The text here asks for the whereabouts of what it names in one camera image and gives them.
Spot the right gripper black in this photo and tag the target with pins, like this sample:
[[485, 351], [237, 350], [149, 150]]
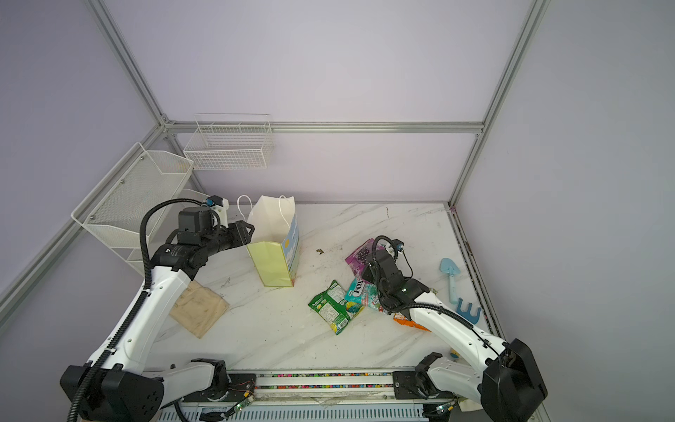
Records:
[[366, 272]]

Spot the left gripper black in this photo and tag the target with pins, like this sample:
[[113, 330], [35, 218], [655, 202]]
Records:
[[239, 233]]

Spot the purple grape candy bag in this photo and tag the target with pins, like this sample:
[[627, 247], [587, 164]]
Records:
[[359, 259]]

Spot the teal Fox's candy bag front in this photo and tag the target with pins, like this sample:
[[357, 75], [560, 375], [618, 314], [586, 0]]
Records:
[[360, 295]]

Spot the white paper gift bag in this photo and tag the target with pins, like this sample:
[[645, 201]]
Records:
[[275, 242]]

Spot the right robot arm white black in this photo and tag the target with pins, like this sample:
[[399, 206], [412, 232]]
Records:
[[500, 375]]

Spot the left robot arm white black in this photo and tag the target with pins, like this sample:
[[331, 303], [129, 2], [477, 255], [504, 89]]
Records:
[[114, 384]]

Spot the green snack bag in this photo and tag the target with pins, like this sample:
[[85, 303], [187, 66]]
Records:
[[334, 308]]

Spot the orange Fox's candy bag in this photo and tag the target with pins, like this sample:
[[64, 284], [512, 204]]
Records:
[[402, 320]]

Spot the blue toy shovel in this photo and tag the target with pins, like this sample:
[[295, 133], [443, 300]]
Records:
[[448, 267]]

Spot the white mesh shelf lower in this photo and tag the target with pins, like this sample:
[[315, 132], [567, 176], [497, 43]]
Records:
[[159, 230]]

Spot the white mesh shelf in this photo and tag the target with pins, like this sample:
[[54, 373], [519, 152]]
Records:
[[159, 230], [114, 209]]

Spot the blue toy rake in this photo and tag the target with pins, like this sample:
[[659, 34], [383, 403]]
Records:
[[468, 311]]

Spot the white mesh shelf upper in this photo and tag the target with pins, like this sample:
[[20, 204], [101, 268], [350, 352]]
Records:
[[114, 209]]

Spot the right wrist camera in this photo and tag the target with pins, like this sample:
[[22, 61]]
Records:
[[397, 245]]

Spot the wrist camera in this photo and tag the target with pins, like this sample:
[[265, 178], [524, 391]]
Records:
[[221, 206], [397, 245]]

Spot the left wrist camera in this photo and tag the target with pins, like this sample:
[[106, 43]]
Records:
[[221, 206]]

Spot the white wire basket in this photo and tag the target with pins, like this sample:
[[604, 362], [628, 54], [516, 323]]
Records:
[[223, 142]]

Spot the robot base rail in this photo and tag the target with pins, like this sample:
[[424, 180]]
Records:
[[321, 395]]

